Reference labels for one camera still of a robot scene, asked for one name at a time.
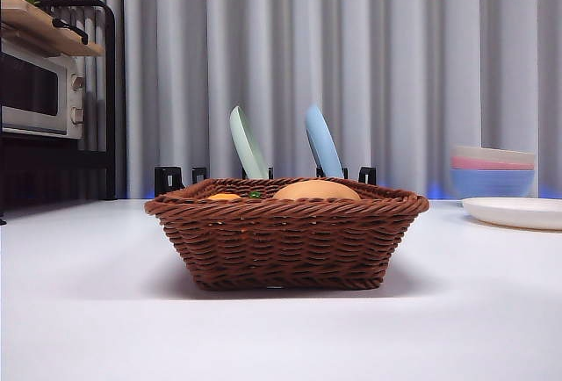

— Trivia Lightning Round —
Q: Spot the pink bowl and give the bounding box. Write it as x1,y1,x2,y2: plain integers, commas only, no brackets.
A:
451,155,537,171

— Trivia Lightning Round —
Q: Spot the white flat plate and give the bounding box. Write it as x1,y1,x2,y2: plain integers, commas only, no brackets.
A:
461,197,562,231

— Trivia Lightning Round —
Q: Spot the pale green plate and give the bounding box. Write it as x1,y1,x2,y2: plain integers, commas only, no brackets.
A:
228,105,270,181

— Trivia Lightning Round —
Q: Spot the black metal shelf frame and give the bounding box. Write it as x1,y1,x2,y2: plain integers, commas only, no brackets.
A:
0,0,118,225

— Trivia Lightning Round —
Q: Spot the black plate rack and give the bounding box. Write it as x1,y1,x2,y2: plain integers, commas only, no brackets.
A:
154,165,378,196

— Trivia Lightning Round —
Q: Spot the blue bowl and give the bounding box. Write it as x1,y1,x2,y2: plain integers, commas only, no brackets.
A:
450,167,537,200

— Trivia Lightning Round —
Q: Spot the tan potato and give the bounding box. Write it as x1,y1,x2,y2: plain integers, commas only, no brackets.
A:
272,179,363,202

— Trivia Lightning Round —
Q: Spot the silver toaster oven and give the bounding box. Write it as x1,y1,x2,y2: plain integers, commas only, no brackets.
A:
0,40,87,141

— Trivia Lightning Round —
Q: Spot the pale blue plate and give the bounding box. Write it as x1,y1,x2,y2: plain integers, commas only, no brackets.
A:
304,104,345,180

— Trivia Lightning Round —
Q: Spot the grey pleated curtain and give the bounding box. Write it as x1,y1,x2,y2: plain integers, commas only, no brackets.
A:
0,0,562,201

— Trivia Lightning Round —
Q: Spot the brown wicker basket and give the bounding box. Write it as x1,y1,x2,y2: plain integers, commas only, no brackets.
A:
143,176,431,292

